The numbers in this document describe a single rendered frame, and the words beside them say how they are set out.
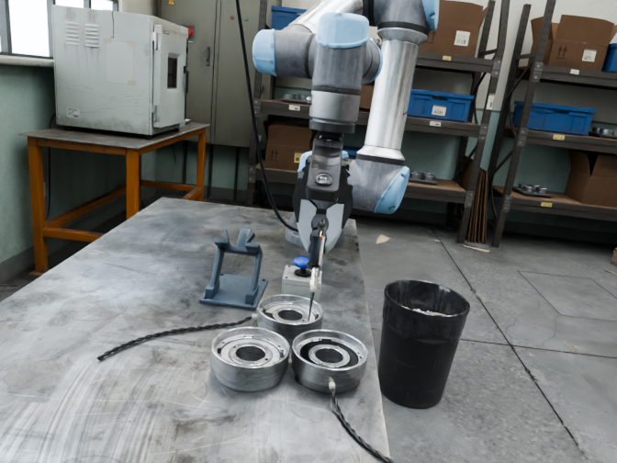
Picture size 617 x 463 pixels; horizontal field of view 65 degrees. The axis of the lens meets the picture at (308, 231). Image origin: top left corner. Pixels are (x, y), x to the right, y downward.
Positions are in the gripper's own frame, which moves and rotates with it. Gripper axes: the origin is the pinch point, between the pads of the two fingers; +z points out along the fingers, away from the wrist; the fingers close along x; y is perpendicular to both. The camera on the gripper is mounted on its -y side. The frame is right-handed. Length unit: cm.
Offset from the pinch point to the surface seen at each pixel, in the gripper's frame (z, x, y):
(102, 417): 13.0, 20.8, -30.9
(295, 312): 10.6, 2.3, -3.3
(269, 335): 9.7, 4.8, -13.4
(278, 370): 10.2, 2.3, -20.9
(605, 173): 22, -215, 346
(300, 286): 9.6, 2.4, 5.5
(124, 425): 13.0, 17.8, -31.7
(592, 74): -52, -181, 337
